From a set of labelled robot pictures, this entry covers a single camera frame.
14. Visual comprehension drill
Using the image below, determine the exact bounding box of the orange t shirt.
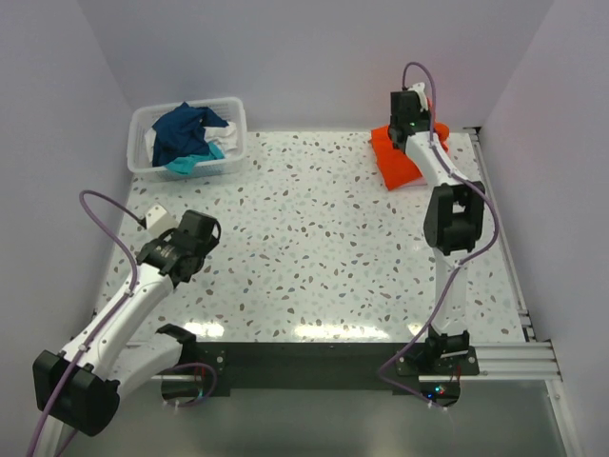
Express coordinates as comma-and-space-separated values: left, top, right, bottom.
371, 126, 425, 190

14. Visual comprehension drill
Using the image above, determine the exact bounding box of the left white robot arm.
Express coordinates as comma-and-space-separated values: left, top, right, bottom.
32, 210, 221, 436

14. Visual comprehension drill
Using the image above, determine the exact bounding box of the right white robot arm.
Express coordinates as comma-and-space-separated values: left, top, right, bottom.
388, 84, 485, 375

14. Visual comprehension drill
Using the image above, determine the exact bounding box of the folded pink t shirt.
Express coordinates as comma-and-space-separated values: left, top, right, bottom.
405, 177, 426, 187

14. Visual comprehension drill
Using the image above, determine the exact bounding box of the teal t shirt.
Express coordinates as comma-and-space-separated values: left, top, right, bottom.
165, 144, 225, 176

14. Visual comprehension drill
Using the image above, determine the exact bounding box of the white plastic laundry basket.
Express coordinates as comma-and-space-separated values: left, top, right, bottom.
127, 97, 247, 181

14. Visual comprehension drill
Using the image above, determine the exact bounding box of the navy blue t shirt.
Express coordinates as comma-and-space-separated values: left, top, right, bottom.
151, 102, 228, 167

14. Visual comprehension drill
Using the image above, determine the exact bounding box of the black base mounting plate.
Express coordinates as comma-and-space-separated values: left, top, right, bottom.
160, 340, 481, 406

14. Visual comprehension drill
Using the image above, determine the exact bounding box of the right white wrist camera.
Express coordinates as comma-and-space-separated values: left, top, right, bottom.
407, 82, 429, 111

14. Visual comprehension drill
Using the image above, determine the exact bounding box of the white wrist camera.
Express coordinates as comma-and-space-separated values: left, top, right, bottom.
407, 82, 429, 111
144, 204, 179, 238

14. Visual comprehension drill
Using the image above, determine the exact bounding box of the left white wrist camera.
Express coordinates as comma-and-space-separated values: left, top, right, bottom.
144, 204, 179, 238

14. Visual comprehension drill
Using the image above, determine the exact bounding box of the aluminium frame rail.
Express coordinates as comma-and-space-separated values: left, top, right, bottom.
463, 126, 584, 457

